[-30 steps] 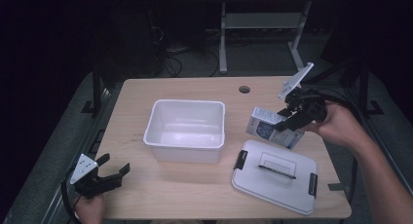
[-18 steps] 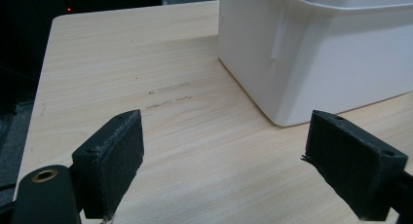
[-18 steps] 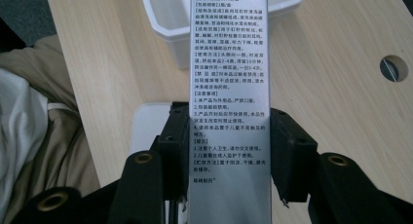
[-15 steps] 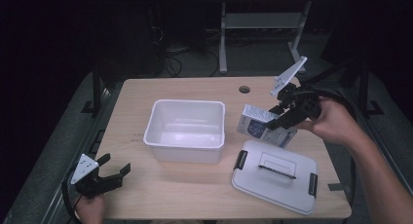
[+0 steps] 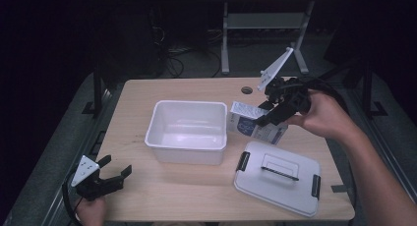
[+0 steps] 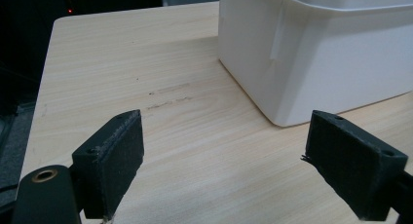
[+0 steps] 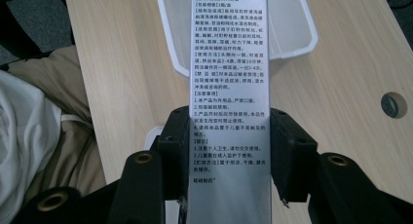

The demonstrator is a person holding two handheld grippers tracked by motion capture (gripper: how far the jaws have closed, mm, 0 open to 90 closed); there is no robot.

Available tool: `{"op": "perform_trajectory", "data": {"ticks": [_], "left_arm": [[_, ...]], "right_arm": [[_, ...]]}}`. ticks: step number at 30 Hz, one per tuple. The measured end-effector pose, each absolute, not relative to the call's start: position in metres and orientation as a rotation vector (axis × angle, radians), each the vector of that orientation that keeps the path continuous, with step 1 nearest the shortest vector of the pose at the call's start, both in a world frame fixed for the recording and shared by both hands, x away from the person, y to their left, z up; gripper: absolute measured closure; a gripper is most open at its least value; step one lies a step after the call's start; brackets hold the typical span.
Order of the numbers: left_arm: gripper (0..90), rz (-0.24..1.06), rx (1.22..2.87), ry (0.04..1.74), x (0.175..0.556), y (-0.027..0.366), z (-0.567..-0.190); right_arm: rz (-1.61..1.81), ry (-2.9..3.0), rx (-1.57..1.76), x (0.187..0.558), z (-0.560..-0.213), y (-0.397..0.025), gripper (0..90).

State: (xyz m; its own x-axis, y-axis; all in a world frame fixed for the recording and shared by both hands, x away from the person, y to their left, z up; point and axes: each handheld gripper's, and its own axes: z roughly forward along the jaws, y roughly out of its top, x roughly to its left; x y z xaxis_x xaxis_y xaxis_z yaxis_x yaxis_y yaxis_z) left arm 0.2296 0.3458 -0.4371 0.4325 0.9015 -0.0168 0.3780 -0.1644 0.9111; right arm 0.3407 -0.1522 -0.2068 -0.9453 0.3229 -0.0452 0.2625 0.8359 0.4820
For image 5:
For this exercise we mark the black metal post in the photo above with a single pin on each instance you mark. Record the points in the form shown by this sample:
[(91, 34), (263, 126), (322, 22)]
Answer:
[(367, 88), (97, 88)]

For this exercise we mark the white plastic storage box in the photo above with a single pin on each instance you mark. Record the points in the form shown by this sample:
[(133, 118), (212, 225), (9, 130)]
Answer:
[(187, 131)]

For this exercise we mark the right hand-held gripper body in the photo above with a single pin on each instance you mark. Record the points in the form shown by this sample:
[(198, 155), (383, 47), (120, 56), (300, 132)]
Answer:
[(291, 95)]

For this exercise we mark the grey metal table frame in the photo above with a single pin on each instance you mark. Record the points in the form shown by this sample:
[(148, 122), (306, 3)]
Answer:
[(262, 20)]

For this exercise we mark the person's right hand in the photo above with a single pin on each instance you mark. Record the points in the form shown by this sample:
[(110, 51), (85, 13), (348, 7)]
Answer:
[(327, 119)]

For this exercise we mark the person's left hand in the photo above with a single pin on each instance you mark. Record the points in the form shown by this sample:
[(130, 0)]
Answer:
[(91, 213)]

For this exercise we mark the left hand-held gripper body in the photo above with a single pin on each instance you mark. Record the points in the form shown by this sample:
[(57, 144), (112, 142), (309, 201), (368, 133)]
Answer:
[(84, 169)]

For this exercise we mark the white and blue carton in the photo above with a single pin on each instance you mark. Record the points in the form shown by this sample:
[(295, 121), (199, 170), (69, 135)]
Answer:
[(244, 126)]

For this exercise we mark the aluminium floor rail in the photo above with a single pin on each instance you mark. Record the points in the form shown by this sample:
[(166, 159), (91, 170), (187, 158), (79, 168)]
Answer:
[(75, 154), (390, 150)]

